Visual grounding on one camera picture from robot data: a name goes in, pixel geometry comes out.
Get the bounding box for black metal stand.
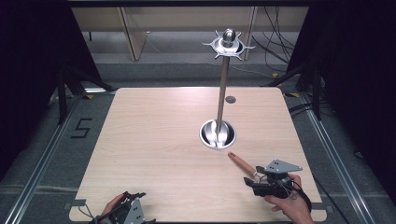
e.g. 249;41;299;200
262;61;325;121
55;63;117;126

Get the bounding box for black floor cables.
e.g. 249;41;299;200
288;101;317;119

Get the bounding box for thin grey gripper cable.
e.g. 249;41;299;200
77;204;96;220

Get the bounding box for person's left hand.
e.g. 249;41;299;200
100;193;125;224

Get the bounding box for black curtain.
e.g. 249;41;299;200
0;0;104;183
285;0;396;199

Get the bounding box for black wrist strap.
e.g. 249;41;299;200
292;180;313;214

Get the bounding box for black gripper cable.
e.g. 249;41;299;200
311;175;345;224

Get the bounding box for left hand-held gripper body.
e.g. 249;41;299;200
92;193;148;224

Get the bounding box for person's right hand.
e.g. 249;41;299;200
264;174;313;224

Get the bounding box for aluminium floor rail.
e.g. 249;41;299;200
4;92;83;224
298;92;373;224

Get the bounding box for bundle of black hanging cables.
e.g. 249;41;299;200
251;6;301;64

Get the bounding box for silver metal utensil rack stand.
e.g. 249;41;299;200
199;27;256;151

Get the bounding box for light wooden desk frame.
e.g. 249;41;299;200
71;6;310;62

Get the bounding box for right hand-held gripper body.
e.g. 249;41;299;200
252;159;304;200

